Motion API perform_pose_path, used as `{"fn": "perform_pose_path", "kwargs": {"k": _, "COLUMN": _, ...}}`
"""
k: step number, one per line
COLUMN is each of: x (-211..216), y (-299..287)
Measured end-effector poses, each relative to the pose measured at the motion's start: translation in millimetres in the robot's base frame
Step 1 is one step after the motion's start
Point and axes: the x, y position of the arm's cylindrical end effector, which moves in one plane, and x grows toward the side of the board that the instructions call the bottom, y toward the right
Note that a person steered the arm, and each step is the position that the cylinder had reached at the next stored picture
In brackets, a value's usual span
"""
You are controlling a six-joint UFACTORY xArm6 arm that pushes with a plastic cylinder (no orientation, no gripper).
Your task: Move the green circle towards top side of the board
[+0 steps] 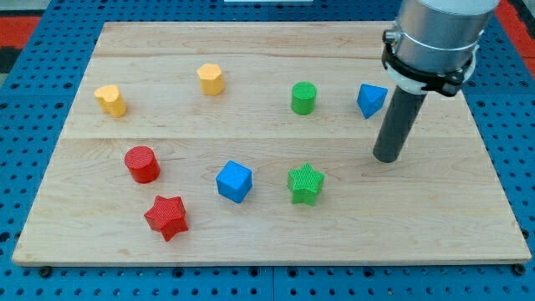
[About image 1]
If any blue triangle block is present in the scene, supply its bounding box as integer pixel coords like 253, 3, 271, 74
356, 84, 388, 119

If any yellow hexagon block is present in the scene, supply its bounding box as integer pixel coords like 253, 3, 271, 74
196, 64, 225, 96

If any wooden board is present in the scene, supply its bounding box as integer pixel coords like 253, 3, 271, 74
13, 22, 531, 267

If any blue cube block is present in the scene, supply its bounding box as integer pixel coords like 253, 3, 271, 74
216, 161, 252, 203

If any green cylinder block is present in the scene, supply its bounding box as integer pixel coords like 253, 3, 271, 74
291, 81, 317, 115

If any red star block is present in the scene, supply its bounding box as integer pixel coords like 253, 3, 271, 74
144, 196, 189, 242

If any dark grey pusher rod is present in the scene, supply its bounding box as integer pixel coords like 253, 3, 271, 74
373, 86, 426, 163

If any green star block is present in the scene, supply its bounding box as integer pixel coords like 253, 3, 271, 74
287, 162, 324, 207

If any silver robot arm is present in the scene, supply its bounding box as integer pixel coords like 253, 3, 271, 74
381, 0, 498, 97

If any yellow heart block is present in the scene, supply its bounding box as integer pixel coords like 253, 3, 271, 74
94, 84, 127, 118

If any red cylinder block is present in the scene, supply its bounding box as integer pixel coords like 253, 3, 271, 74
124, 145, 161, 184

